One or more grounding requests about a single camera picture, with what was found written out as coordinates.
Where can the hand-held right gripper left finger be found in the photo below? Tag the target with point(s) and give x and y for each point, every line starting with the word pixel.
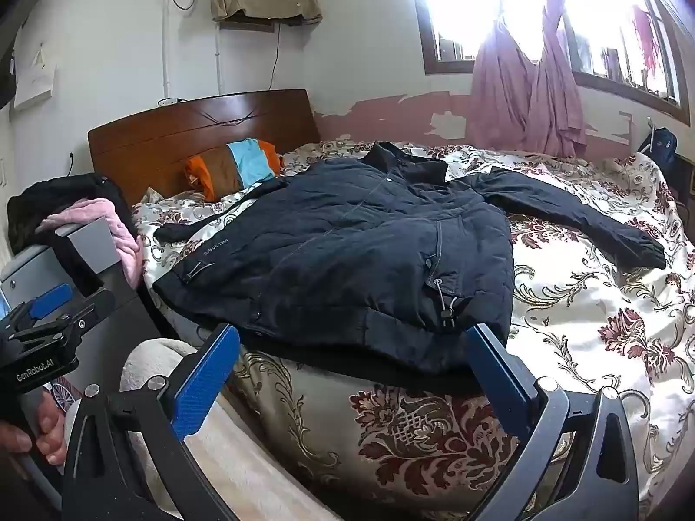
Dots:
pixel 206 385

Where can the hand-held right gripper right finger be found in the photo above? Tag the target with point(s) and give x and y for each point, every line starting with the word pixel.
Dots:
pixel 497 380

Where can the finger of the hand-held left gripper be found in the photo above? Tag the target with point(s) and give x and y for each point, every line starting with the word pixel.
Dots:
pixel 87 317
pixel 51 301

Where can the dark navy jacket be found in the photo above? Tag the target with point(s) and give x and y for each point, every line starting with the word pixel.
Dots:
pixel 353 239

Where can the red hanging clothes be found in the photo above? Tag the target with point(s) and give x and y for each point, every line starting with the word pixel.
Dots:
pixel 646 32

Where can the person's left hand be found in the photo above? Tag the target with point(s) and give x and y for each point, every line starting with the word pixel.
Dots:
pixel 49 434

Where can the grey nightstand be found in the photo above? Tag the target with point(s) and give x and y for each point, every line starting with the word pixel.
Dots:
pixel 92 244

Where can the pink fluffy garment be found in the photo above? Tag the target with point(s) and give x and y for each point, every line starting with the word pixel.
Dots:
pixel 122 233

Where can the black clothing pile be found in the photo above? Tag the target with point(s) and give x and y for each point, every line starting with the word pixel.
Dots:
pixel 54 195

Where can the floral bedspread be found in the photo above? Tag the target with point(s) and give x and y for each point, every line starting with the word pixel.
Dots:
pixel 586 309

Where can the wooden headboard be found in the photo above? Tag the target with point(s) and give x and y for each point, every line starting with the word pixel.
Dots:
pixel 163 141

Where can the orange brown blue striped pillow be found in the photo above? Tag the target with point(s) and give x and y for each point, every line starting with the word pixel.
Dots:
pixel 244 165

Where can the white power strip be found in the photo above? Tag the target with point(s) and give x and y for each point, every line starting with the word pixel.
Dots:
pixel 167 101

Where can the pink curtain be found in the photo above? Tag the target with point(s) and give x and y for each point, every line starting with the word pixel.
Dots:
pixel 505 92

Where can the blue backpack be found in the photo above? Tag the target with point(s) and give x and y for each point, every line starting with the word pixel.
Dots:
pixel 662 144

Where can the brown framed window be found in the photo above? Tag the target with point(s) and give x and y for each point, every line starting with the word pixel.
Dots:
pixel 461 5

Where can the white wall paper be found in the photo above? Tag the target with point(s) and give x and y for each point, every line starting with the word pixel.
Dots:
pixel 35 81

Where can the white wall pipe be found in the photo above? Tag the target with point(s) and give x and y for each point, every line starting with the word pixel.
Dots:
pixel 167 38
pixel 219 59

